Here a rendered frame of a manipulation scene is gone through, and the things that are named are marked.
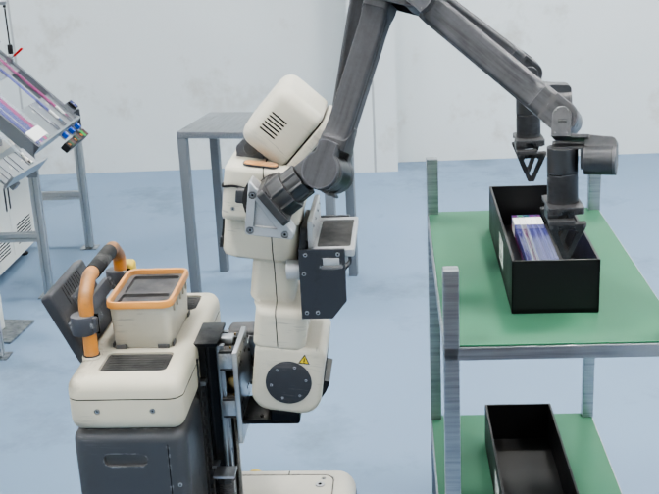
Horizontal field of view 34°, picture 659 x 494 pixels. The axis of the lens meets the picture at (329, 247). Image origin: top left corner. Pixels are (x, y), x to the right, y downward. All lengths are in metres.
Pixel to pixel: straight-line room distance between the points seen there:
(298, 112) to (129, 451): 0.81
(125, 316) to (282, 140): 0.54
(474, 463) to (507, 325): 0.80
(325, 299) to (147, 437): 0.48
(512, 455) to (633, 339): 0.87
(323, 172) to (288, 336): 0.46
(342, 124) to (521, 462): 1.12
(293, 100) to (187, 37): 5.15
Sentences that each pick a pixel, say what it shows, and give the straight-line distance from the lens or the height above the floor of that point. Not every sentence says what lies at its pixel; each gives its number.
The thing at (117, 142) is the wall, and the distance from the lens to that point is 7.61.
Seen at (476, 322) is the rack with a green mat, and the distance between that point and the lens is 2.15.
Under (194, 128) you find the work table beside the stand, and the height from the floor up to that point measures 0.80.
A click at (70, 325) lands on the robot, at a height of 0.89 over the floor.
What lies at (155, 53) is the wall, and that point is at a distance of 7.44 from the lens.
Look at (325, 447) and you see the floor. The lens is 3.69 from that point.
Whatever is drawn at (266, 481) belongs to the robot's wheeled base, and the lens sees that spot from 2.96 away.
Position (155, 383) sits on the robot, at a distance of 2.33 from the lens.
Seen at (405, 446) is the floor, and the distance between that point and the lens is 3.68.
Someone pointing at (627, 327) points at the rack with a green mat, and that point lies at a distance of 2.15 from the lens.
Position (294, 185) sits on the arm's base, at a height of 1.22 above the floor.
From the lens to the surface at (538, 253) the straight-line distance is 2.41.
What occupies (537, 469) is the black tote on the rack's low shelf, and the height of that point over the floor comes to 0.36.
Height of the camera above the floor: 1.76
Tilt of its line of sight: 18 degrees down
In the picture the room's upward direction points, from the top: 3 degrees counter-clockwise
